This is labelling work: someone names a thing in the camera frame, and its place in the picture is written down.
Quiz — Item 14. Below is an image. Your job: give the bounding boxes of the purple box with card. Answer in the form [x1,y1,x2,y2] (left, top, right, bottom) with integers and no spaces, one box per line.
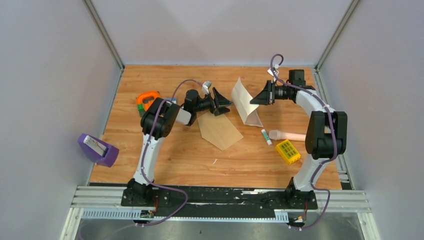
[77,133,120,168]

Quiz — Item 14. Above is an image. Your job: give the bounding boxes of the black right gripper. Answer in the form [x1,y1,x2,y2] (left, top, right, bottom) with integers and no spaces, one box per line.
[250,80,289,106]

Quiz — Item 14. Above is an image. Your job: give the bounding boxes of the white slotted cable duct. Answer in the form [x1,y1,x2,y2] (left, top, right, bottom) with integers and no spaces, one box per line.
[80,208,289,223]

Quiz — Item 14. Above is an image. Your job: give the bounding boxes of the pink toy microphone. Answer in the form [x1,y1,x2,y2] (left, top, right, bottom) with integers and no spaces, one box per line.
[268,130,306,142]

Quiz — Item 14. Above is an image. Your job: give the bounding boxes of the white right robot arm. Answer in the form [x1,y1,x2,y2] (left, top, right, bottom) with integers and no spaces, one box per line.
[250,67,348,209]

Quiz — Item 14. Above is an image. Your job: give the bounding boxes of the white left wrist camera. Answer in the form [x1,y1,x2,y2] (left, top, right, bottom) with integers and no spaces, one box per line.
[201,80,212,95]

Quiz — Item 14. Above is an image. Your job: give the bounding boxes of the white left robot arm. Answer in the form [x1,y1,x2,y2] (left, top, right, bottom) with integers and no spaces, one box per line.
[127,88,234,207]

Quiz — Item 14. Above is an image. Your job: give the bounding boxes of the dark grey building plate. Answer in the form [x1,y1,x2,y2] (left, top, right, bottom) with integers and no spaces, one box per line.
[137,107,146,118]

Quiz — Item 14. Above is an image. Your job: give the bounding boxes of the green building block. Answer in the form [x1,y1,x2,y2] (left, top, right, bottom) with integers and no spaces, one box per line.
[137,104,145,113]

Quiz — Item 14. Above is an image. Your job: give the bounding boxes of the orange curved toy track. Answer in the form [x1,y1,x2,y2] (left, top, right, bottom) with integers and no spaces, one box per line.
[135,91,161,110]

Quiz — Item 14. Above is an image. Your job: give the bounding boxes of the tan paper envelope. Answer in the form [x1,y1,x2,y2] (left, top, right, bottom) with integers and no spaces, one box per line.
[197,112,244,151]

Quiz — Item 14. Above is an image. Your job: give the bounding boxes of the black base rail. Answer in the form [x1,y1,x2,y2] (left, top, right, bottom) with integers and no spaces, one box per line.
[120,179,318,219]

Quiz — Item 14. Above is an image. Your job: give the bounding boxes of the white and blue building block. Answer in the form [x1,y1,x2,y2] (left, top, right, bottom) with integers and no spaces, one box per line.
[165,97,177,104]

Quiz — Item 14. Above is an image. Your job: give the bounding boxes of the white green glue stick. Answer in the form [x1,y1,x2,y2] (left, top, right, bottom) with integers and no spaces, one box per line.
[261,129,273,146]

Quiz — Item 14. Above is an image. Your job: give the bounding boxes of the lined letter paper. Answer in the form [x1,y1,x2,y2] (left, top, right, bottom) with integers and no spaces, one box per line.
[231,77,263,128]

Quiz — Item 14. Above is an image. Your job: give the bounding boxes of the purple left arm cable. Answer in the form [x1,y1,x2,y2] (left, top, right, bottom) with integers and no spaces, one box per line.
[134,79,204,229]

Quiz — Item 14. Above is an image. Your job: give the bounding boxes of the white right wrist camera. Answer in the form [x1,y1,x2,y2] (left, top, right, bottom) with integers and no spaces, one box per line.
[267,64,280,82]

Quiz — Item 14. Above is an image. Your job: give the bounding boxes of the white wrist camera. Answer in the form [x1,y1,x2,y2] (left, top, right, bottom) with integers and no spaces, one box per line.
[267,64,280,82]
[201,80,212,95]

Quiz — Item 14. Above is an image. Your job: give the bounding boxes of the yellow building block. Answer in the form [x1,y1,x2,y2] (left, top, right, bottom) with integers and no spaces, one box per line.
[275,139,301,165]

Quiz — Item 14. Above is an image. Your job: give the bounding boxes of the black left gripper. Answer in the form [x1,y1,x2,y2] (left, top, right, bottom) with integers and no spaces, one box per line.
[194,88,234,117]

